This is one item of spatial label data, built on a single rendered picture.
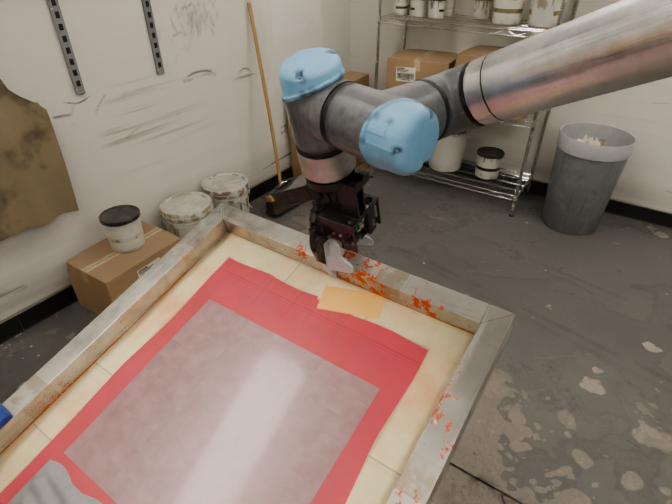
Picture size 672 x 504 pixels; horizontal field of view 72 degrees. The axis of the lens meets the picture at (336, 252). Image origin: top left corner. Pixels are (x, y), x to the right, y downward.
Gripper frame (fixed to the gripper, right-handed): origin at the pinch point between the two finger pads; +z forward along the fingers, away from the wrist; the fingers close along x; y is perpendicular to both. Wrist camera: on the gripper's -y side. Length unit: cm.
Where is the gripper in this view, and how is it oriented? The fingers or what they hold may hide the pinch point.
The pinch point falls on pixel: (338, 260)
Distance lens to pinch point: 78.2
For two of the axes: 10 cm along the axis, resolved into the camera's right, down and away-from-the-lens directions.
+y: 8.2, 3.2, -4.7
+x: 5.5, -6.7, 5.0
